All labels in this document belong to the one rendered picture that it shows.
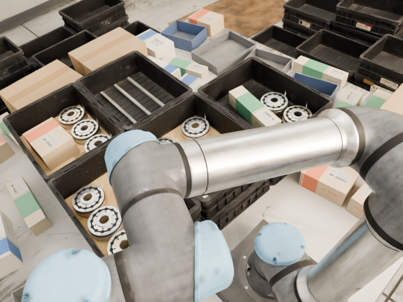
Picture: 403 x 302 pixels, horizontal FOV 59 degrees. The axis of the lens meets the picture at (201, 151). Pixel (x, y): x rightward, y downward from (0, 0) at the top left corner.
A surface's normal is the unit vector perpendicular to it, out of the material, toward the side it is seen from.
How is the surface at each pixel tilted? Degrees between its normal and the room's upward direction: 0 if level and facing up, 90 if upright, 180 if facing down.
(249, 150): 32
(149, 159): 18
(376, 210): 73
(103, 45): 0
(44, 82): 0
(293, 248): 4
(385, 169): 59
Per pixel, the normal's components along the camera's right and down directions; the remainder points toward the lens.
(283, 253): -0.12, -0.70
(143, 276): 0.09, -0.47
